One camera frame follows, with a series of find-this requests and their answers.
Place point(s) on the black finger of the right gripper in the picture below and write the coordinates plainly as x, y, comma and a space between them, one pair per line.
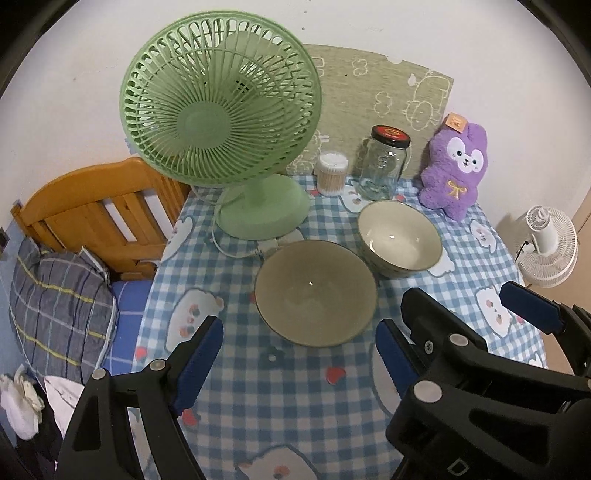
431, 324
569, 325

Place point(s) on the beige door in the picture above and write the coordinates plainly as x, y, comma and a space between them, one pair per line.
583, 213

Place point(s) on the glass jar with black lid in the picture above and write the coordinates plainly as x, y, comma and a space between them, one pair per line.
384, 163

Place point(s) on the green cartoon wall mat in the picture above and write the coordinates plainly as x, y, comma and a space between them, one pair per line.
361, 89

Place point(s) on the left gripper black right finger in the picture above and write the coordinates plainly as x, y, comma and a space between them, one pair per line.
474, 415

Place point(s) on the purple plush bunny toy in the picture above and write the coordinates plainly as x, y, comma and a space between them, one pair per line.
458, 162

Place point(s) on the blue checkered tablecloth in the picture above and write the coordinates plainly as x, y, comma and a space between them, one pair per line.
271, 409

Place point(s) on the white crumpled cloth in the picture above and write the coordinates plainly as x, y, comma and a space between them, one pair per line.
21, 403

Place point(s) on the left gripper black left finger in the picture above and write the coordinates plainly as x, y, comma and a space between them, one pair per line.
98, 442

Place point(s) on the green desk fan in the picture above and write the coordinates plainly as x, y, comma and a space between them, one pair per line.
227, 99

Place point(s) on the cotton swab container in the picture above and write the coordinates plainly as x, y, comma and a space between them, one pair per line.
331, 169

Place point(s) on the orange wooden bed headboard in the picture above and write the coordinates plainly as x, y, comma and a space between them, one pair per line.
102, 208

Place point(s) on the floral bowl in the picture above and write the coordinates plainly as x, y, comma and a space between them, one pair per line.
398, 240
316, 294

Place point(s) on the grey plaid pillow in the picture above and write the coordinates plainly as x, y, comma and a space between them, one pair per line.
62, 309

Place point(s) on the white desk fan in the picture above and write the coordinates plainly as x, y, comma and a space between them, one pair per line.
550, 248

